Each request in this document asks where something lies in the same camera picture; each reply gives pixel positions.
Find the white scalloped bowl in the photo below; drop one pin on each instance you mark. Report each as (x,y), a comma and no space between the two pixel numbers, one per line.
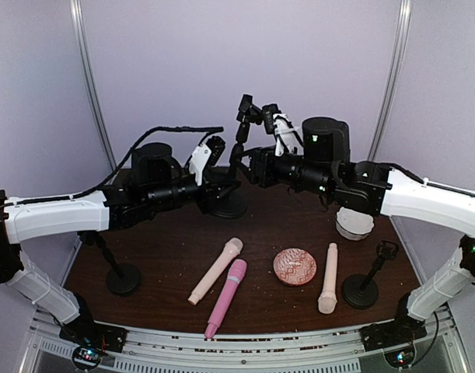
(353,225)

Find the cream microphone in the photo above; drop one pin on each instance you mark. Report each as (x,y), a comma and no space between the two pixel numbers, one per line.
(229,252)
(327,300)

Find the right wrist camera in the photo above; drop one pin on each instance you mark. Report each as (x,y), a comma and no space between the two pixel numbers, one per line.
(276,123)

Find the pink microphone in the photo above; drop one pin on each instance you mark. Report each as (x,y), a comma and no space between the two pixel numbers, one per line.
(234,277)

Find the aluminium frame post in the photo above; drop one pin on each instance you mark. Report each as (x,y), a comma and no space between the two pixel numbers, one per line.
(396,62)
(91,90)

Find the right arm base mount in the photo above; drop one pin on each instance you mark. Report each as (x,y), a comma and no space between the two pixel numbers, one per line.
(396,342)

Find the right aluminium frame post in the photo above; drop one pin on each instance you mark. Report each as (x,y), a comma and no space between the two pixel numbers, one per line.
(396,62)

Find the black microphone stand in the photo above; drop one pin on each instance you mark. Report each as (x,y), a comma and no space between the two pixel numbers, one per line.
(123,279)
(361,291)
(231,205)

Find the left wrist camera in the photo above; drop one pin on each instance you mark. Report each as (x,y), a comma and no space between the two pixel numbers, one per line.
(205,155)

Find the left aluminium frame post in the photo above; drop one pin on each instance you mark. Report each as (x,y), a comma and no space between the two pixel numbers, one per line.
(91,90)

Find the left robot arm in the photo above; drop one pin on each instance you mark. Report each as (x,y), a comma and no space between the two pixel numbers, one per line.
(156,183)

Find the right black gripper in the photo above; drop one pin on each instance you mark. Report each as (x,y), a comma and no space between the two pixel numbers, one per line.
(264,168)

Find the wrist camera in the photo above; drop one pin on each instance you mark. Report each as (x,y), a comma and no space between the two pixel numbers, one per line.
(205,155)
(276,123)

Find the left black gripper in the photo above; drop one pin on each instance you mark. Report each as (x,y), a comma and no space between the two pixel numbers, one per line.
(205,191)

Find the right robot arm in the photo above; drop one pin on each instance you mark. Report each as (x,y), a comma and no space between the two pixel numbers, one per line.
(318,161)

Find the red patterned bowl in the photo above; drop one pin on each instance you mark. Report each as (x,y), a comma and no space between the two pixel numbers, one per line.
(294,267)

